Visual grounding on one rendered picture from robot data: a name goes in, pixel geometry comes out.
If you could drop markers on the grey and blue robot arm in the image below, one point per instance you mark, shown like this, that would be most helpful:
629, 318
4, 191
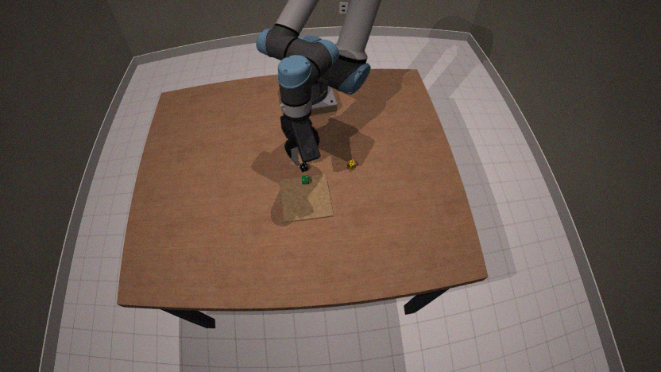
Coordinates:
302, 80

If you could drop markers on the tan square mat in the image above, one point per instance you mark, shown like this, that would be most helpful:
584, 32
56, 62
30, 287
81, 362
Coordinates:
305, 201

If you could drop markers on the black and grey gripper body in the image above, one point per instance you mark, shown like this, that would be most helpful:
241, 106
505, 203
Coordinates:
285, 124

